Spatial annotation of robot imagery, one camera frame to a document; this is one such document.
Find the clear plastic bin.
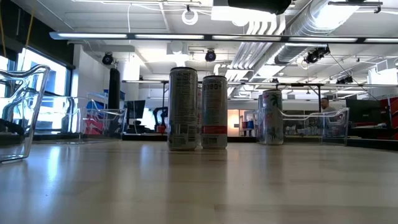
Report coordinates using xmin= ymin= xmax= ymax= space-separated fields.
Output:
xmin=0 ymin=64 xmax=51 ymax=165
xmin=253 ymin=107 xmax=349 ymax=146
xmin=34 ymin=95 xmax=128 ymax=144

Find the dark computer monitor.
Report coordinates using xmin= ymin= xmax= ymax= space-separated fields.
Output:
xmin=126 ymin=99 xmax=146 ymax=126

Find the black column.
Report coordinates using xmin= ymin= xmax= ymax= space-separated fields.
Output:
xmin=108 ymin=67 xmax=121 ymax=135

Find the shelf rack with coloured bins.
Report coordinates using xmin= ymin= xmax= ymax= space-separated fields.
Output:
xmin=84 ymin=91 xmax=127 ymax=135

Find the person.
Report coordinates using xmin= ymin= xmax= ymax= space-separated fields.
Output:
xmin=319 ymin=97 xmax=338 ymax=113

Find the black ceiling spotlight cluster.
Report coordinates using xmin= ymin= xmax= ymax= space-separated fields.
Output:
xmin=335 ymin=75 xmax=354 ymax=85
xmin=303 ymin=45 xmax=331 ymax=65

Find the overhead light bar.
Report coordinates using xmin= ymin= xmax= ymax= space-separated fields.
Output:
xmin=49 ymin=30 xmax=398 ymax=44

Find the large window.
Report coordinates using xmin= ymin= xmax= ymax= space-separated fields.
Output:
xmin=0 ymin=46 xmax=73 ymax=134

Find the black screen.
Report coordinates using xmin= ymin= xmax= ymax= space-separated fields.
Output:
xmin=346 ymin=98 xmax=382 ymax=124

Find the red cabinet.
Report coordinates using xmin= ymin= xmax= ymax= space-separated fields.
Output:
xmin=379 ymin=96 xmax=398 ymax=139

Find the black aluminium table frame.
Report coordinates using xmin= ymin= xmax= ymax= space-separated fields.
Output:
xmin=0 ymin=133 xmax=398 ymax=152

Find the black ceiling camera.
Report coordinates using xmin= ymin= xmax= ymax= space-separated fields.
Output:
xmin=101 ymin=52 xmax=114 ymax=66
xmin=204 ymin=49 xmax=217 ymax=63

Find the white cable coil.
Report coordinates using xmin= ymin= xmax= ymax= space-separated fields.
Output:
xmin=181 ymin=8 xmax=199 ymax=26

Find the black background table frame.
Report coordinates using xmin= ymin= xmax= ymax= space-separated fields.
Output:
xmin=123 ymin=80 xmax=398 ymax=113

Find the silver ventilation duct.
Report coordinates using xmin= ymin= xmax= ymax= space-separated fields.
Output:
xmin=273 ymin=0 xmax=361 ymax=66

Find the yellow hanging strap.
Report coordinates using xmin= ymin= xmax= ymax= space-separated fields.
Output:
xmin=0 ymin=9 xmax=6 ymax=58
xmin=25 ymin=7 xmax=34 ymax=47

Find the black track light rail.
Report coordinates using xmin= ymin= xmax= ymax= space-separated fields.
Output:
xmin=328 ymin=1 xmax=383 ymax=14

